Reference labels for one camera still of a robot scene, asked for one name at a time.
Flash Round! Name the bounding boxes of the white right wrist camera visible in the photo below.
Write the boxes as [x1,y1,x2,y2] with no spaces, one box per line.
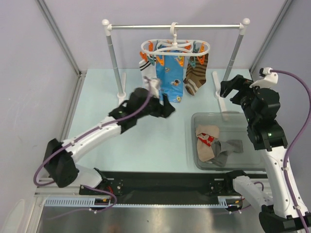
[250,67,278,88]

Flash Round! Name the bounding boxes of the clear plastic bin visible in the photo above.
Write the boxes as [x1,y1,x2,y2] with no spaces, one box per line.
[191,112,265,172]

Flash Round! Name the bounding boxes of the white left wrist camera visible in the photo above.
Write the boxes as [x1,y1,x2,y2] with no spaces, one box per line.
[142,76,161,99]

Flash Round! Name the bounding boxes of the white clip sock hanger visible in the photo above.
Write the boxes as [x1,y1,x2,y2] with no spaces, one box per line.
[140,22,210,67]

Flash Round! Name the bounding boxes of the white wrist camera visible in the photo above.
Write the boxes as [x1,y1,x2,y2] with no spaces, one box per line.
[142,76,161,99]
[250,67,278,88]

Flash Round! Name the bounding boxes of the brown striped sock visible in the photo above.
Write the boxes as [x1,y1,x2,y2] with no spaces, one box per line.
[183,53,209,96]

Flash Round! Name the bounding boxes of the white striped sock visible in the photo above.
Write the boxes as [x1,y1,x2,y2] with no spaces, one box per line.
[138,60,156,79]

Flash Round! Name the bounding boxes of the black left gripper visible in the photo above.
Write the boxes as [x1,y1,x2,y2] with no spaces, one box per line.
[137,93,175,120]

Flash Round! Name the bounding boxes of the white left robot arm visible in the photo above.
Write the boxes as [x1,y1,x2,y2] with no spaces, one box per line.
[43,87,175,194]

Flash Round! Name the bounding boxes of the blue slotted cable duct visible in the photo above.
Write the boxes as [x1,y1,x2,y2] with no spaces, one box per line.
[45,197,115,207]

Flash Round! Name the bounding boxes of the grey sock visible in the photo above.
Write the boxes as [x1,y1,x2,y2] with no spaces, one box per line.
[211,141,229,167]
[221,140,244,156]

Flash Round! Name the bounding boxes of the blue cartoon print sock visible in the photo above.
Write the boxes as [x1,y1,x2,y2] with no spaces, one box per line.
[155,55,184,103]

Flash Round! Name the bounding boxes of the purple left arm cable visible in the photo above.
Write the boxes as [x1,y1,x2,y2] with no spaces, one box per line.
[33,76,156,220]

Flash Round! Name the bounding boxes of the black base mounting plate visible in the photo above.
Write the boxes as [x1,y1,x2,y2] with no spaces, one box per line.
[48,169,268,206]

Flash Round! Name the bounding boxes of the white drying rack stand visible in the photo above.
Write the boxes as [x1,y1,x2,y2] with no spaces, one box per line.
[102,18,250,103]

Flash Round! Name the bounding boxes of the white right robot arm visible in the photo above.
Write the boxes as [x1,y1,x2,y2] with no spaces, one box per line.
[220,75,311,233]

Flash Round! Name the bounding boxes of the beige red sock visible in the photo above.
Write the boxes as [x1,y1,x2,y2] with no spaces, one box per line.
[197,138,215,162]
[195,125,220,147]

